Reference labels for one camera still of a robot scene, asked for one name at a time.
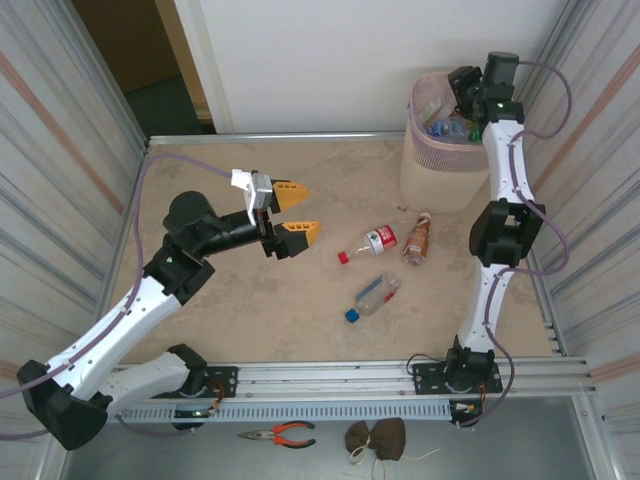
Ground clear bottle red label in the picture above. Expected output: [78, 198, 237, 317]
[337, 224, 399, 266]

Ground clear striped bottle blue cap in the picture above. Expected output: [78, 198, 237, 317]
[344, 271, 403, 324]

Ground brown coffee drink bottle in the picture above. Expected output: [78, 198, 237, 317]
[402, 210, 434, 267]

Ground beige ribbed waste bin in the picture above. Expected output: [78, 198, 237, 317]
[399, 69, 494, 215]

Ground brown door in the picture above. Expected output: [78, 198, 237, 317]
[72, 0, 201, 96]

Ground brown cloth bag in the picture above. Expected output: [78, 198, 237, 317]
[344, 417, 407, 461]

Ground grey metal shelf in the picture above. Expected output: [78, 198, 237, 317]
[59, 397, 614, 480]

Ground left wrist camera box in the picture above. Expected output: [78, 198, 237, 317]
[229, 168, 275, 227]

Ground aluminium frame post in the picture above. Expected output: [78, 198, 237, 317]
[497, 0, 597, 149]
[47, 0, 151, 151]

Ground aluminium table edge rail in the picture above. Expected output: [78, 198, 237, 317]
[147, 131, 409, 147]

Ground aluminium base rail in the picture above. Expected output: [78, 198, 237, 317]
[107, 355, 599, 399]

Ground grey slotted cable duct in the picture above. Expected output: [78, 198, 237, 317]
[122, 401, 454, 425]

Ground orange handled pliers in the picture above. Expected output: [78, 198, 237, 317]
[237, 421, 317, 449]

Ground beige string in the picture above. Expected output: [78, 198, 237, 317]
[348, 434, 441, 476]

